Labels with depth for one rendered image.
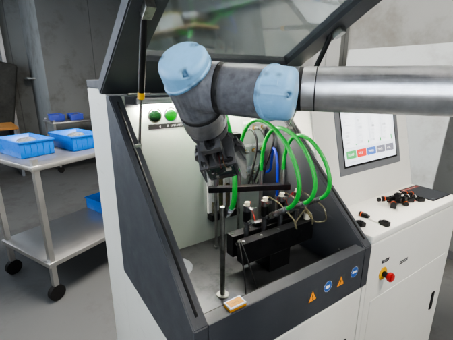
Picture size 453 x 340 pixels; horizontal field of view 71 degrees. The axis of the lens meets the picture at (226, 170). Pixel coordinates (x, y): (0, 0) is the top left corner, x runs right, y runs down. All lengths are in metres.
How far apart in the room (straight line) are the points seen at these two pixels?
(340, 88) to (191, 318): 0.59
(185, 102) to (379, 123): 1.28
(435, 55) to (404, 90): 2.47
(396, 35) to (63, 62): 5.45
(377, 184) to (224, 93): 1.27
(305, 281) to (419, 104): 0.62
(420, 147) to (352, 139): 1.52
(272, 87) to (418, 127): 2.58
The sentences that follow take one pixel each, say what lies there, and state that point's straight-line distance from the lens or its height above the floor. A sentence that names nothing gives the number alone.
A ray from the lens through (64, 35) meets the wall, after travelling 6.84.
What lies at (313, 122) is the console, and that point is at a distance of 1.29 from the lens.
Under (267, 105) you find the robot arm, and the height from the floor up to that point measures 1.47.
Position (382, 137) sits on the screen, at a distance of 1.66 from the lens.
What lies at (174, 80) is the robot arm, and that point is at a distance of 0.44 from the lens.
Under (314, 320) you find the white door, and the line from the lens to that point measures 1.14.
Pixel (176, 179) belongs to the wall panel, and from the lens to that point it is 1.23.
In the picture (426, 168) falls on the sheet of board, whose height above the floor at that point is 0.82.
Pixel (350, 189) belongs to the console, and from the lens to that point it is 1.46.
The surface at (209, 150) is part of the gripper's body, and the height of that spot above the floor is 1.39.
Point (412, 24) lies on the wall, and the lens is 3.30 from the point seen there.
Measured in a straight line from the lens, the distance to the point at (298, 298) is 1.01.
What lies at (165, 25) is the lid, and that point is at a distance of 0.90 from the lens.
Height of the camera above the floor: 1.51
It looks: 16 degrees down
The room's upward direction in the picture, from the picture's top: straight up
